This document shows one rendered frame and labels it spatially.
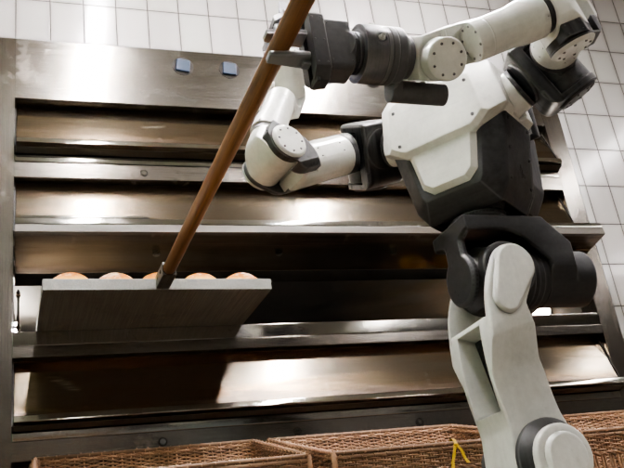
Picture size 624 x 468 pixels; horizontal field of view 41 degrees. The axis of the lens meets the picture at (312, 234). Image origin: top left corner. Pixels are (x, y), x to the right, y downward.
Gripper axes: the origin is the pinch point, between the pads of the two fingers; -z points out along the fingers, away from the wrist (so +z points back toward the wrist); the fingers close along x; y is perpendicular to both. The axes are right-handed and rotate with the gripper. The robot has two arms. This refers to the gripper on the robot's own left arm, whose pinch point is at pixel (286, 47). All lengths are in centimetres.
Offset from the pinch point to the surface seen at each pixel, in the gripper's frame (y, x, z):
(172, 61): 123, -86, 10
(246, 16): 122, -106, 37
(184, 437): 123, 32, 5
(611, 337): 121, 11, 146
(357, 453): 72, 47, 31
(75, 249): 116, -19, -21
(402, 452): 72, 48, 41
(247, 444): 118, 36, 20
